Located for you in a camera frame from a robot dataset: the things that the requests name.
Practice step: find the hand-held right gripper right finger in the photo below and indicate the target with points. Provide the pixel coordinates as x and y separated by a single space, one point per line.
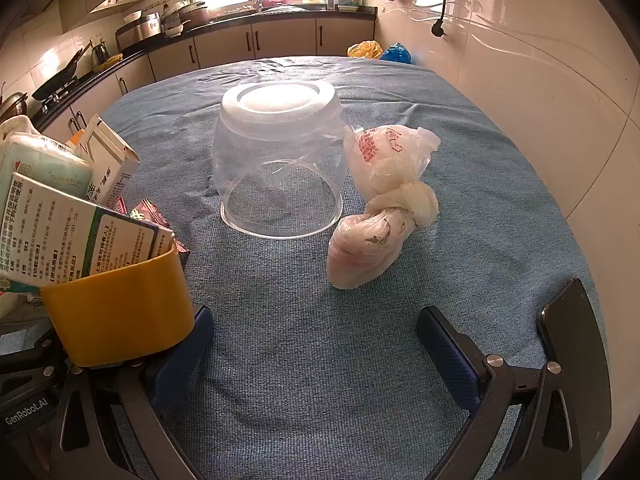
450 360

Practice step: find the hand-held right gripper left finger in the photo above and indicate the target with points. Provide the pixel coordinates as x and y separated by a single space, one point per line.
182 360

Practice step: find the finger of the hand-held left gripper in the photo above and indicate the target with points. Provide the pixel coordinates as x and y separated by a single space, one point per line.
30 355

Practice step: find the green white medicine box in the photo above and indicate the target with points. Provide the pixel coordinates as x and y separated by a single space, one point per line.
75 235

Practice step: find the dark red snack packet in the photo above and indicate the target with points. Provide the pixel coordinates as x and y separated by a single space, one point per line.
162 225

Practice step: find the knotted white plastic bag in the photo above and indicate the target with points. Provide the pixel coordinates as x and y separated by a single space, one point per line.
360 250

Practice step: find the pale green tissue pack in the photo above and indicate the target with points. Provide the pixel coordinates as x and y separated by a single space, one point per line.
45 165

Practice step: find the white cardboard box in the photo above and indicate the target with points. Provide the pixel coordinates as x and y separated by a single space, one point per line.
112 152

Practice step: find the clear plastic container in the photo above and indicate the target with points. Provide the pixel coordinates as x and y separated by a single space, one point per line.
280 125

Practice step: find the blue tablecloth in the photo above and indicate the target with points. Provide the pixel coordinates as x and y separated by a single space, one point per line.
300 335

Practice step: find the steel pot with lid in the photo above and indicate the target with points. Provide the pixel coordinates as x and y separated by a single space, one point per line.
12 105

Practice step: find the gas stove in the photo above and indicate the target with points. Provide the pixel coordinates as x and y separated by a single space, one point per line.
50 105

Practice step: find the black wok pan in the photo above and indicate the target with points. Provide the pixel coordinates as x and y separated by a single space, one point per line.
55 85

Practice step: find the yellow tray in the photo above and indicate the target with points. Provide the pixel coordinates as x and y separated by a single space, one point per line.
107 60

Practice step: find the blue plastic bag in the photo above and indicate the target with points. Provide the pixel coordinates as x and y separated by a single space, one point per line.
397 54

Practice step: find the steel kettle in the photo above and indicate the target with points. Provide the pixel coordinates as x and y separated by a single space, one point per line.
100 52

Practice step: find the yellow plastic bag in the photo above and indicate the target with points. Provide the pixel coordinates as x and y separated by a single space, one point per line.
365 50

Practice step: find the rice cooker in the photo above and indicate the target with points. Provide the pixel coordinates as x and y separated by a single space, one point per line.
150 27

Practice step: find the beige base cabinets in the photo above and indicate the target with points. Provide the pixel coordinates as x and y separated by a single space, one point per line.
280 40

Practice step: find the brown cooking pot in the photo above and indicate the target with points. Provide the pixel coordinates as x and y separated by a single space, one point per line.
195 16

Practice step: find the black kitchen countertop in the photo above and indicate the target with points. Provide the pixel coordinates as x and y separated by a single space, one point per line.
300 11

